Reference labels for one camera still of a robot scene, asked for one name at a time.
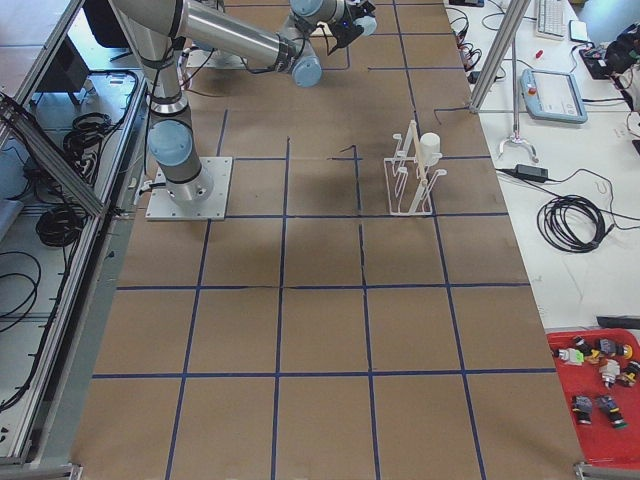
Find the white plastic cup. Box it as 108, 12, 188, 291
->
420, 132, 442, 166

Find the white keyboard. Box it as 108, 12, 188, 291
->
534, 0, 566, 40

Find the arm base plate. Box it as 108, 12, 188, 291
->
146, 157, 233, 221

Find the light blue cup back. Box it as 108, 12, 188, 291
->
354, 15, 377, 36

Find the black power adapter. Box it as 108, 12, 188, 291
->
514, 164, 549, 183

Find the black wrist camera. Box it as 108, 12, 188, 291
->
346, 0, 376, 19

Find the aluminium frame post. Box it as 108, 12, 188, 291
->
469, 0, 530, 113

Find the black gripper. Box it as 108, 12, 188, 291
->
333, 6, 364, 49

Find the coiled black cable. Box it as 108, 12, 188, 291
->
537, 194, 607, 254

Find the reacher grabber tool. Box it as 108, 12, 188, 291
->
498, 40, 539, 164

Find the red parts tray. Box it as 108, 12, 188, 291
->
555, 359, 640, 469

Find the teach pendant tablet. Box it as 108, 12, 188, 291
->
520, 68, 588, 124

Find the white wire cup rack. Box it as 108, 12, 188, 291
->
383, 120, 447, 217

